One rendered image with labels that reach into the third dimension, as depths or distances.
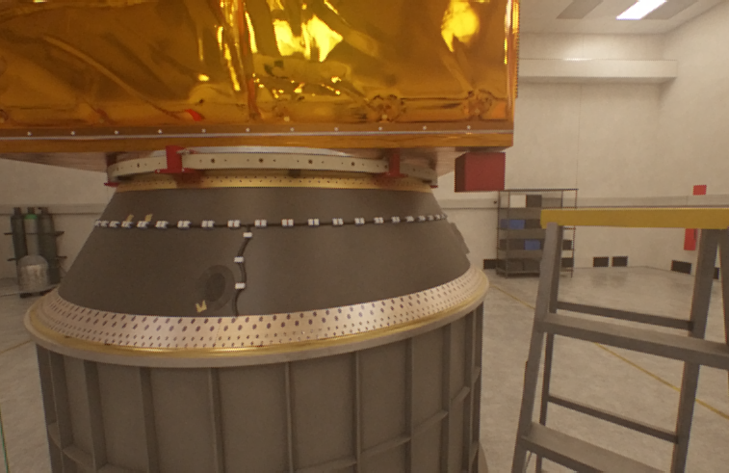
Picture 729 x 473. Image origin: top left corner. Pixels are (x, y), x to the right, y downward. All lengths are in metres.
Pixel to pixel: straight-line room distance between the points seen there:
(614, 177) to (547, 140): 1.82
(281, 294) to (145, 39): 0.95
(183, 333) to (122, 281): 0.30
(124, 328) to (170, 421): 0.29
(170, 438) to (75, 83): 1.16
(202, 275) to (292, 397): 0.43
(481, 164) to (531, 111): 6.72
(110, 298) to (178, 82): 0.72
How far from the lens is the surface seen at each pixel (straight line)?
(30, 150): 1.60
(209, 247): 1.01
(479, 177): 1.18
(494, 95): 1.17
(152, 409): 1.10
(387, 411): 1.08
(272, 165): 1.03
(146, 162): 1.27
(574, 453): 1.05
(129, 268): 1.16
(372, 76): 1.10
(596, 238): 8.61
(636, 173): 9.18
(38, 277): 8.00
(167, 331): 0.98
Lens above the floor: 1.53
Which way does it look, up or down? 5 degrees down
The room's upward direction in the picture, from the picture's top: 1 degrees counter-clockwise
